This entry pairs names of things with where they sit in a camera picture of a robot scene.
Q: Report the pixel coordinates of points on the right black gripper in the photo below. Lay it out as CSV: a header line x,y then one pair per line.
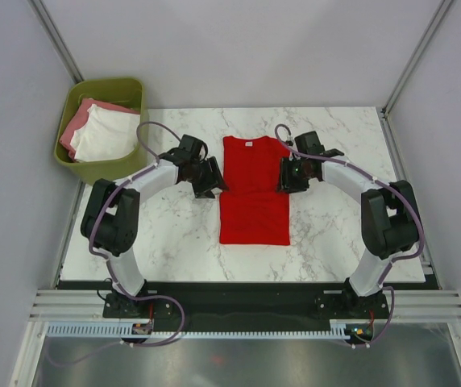
x,y
285,182

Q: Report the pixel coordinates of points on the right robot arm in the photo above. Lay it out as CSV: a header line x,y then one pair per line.
x,y
391,227

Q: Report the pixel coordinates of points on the right aluminium frame post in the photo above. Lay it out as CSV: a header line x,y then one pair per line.
x,y
424,42

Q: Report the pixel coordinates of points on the red t shirt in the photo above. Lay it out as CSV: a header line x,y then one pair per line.
x,y
252,212

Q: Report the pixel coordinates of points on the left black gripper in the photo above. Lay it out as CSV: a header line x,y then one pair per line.
x,y
214,180

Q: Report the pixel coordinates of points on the white folded t shirt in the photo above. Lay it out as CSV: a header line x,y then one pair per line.
x,y
107,135

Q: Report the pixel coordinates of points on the olive green plastic bin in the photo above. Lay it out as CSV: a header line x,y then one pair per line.
x,y
127,92

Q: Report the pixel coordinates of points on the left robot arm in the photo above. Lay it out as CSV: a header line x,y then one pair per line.
x,y
111,219

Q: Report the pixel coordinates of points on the aluminium rail profile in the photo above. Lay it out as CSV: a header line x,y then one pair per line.
x,y
411,306

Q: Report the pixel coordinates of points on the aluminium frame post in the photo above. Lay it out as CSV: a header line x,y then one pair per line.
x,y
45,18
424,42

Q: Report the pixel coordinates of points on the white slotted cable duct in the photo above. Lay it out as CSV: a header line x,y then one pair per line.
x,y
130,330

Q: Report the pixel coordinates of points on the left aluminium frame post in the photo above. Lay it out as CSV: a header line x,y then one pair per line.
x,y
45,18

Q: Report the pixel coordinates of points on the pink folded t shirt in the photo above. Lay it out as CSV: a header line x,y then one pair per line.
x,y
80,119

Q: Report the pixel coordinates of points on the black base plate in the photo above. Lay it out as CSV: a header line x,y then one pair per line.
x,y
246,305

